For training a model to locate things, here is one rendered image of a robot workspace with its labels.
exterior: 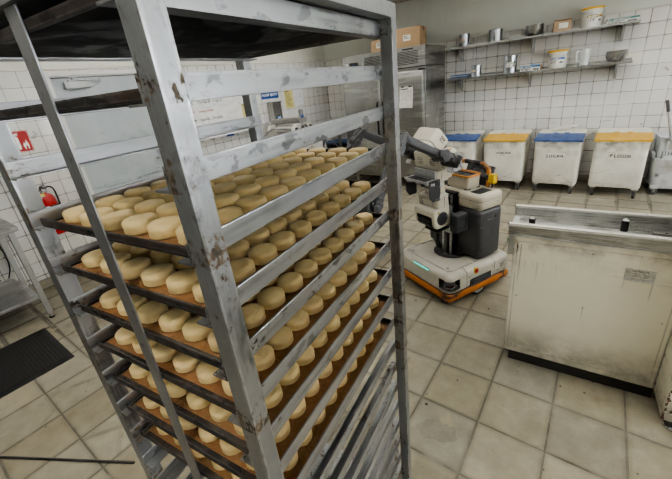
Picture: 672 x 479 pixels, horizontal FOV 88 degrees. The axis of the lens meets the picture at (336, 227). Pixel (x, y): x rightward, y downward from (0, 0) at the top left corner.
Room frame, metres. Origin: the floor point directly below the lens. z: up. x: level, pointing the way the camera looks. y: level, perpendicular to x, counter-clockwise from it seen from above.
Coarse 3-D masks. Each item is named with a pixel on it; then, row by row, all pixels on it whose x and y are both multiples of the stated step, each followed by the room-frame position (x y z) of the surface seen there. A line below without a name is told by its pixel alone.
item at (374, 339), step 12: (384, 324) 0.89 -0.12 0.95; (372, 336) 0.82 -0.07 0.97; (372, 348) 0.79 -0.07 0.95; (360, 360) 0.75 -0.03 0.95; (348, 372) 0.71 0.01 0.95; (348, 384) 0.67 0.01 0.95; (336, 396) 0.63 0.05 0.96; (324, 408) 0.59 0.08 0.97; (336, 408) 0.60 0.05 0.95; (324, 420) 0.58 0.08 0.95; (156, 432) 0.59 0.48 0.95; (312, 432) 0.55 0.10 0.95; (312, 444) 0.52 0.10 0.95; (204, 456) 0.52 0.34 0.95; (300, 456) 0.50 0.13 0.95; (216, 468) 0.49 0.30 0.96; (288, 468) 0.47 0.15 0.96; (300, 468) 0.47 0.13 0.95
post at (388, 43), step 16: (384, 32) 0.88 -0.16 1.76; (384, 48) 0.88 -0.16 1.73; (384, 64) 0.88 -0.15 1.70; (384, 80) 0.88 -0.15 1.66; (384, 96) 0.88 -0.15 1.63; (384, 112) 0.88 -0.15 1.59; (384, 128) 0.89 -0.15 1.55; (400, 160) 0.89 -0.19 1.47; (400, 176) 0.89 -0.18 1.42; (400, 192) 0.89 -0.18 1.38; (400, 208) 0.88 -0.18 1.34; (400, 224) 0.88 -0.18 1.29; (400, 240) 0.87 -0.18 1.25; (400, 256) 0.87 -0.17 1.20; (400, 272) 0.87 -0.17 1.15; (400, 288) 0.87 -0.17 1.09; (400, 304) 0.87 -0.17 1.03; (400, 320) 0.87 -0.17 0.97; (400, 336) 0.88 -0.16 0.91; (400, 352) 0.88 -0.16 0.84; (400, 368) 0.88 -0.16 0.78; (400, 384) 0.88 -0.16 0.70; (400, 400) 0.88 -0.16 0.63; (400, 416) 0.88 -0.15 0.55; (400, 432) 0.88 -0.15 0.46
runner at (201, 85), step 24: (192, 72) 0.42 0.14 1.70; (216, 72) 0.45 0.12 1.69; (240, 72) 0.49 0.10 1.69; (264, 72) 0.53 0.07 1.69; (288, 72) 0.57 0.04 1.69; (312, 72) 0.63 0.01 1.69; (336, 72) 0.70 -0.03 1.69; (360, 72) 0.79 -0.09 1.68; (192, 96) 0.42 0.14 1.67; (216, 96) 0.45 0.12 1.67
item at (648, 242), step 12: (516, 228) 1.63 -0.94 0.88; (528, 228) 1.60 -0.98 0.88; (540, 228) 1.57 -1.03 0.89; (552, 228) 1.54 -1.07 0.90; (564, 228) 1.52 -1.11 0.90; (576, 228) 1.50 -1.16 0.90; (576, 240) 1.48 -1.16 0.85; (588, 240) 1.46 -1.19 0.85; (600, 240) 1.43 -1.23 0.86; (612, 240) 1.41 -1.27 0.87; (624, 240) 1.38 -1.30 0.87; (636, 240) 1.36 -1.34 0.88; (648, 240) 1.34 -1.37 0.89; (660, 240) 1.31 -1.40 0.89
